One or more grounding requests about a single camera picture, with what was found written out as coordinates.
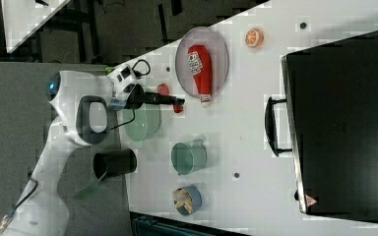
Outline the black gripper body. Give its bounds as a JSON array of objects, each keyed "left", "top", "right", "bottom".
[{"left": 126, "top": 85, "right": 159, "bottom": 109}]

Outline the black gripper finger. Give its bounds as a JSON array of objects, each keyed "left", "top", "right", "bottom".
[{"left": 159, "top": 95, "right": 185, "bottom": 106}]

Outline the red plush ketchup bottle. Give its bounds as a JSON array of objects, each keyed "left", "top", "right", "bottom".
[{"left": 187, "top": 44, "right": 213, "bottom": 108}]

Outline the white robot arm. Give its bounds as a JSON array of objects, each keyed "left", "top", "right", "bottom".
[{"left": 0, "top": 64, "right": 185, "bottom": 236}]

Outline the grey round plate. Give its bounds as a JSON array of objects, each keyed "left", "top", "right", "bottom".
[{"left": 175, "top": 27, "right": 228, "bottom": 98}]

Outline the red pepper toy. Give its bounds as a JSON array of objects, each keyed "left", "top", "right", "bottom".
[{"left": 157, "top": 84, "right": 169, "bottom": 95}]

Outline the red strawberry toy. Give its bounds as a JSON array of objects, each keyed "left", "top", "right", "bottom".
[{"left": 173, "top": 105, "right": 184, "bottom": 114}]

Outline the green oval colander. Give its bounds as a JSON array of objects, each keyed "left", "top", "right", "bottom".
[{"left": 122, "top": 104, "right": 160, "bottom": 142}]

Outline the black pot with spatula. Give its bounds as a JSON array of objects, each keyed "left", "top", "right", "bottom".
[{"left": 93, "top": 148, "right": 137, "bottom": 179}]

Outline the green slotted spatula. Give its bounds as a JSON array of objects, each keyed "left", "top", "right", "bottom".
[{"left": 74, "top": 173, "right": 106, "bottom": 201}]

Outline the blue bowl with garlic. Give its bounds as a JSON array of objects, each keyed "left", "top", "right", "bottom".
[{"left": 172, "top": 185, "right": 202, "bottom": 216}]

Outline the orange slice toy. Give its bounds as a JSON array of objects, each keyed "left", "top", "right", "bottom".
[{"left": 245, "top": 29, "right": 264, "bottom": 48}]

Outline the silver toaster oven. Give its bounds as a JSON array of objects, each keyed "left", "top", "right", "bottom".
[{"left": 281, "top": 30, "right": 378, "bottom": 223}]

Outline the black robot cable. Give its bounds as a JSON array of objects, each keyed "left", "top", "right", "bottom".
[{"left": 109, "top": 59, "right": 152, "bottom": 132}]

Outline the blue metal table frame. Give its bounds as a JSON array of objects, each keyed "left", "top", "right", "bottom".
[{"left": 130, "top": 211, "right": 248, "bottom": 236}]

